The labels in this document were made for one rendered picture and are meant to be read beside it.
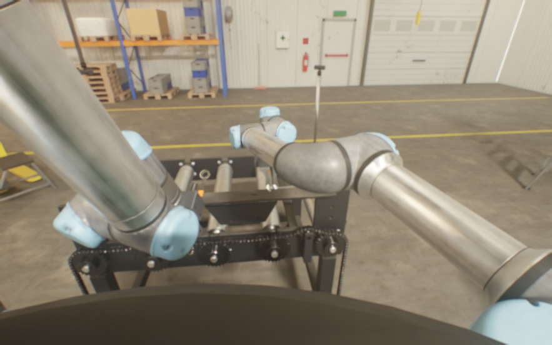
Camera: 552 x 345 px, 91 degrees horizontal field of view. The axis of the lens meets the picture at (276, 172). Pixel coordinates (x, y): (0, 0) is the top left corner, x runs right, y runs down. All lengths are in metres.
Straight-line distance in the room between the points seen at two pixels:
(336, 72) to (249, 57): 3.12
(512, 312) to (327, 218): 1.12
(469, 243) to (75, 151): 0.50
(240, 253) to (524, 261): 1.24
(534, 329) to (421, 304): 2.18
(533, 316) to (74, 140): 0.46
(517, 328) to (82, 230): 0.54
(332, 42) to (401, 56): 2.59
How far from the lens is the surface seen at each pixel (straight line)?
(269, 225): 1.52
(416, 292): 2.60
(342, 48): 10.62
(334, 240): 1.45
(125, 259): 1.62
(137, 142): 0.52
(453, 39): 12.51
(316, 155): 0.56
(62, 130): 0.30
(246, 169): 2.27
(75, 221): 0.50
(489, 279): 0.49
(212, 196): 1.29
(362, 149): 0.60
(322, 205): 1.38
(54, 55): 0.30
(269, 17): 10.16
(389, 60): 11.35
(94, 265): 1.59
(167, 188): 0.58
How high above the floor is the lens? 1.84
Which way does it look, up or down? 28 degrees down
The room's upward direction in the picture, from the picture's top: straight up
